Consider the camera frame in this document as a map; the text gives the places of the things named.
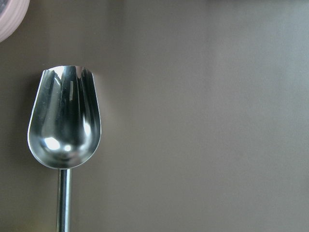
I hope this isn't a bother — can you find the steel ice scoop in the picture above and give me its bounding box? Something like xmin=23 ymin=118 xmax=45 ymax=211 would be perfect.
xmin=27 ymin=66 xmax=101 ymax=232

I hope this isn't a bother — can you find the pink bowl with ice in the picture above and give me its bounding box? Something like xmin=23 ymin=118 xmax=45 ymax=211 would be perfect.
xmin=0 ymin=0 xmax=30 ymax=42

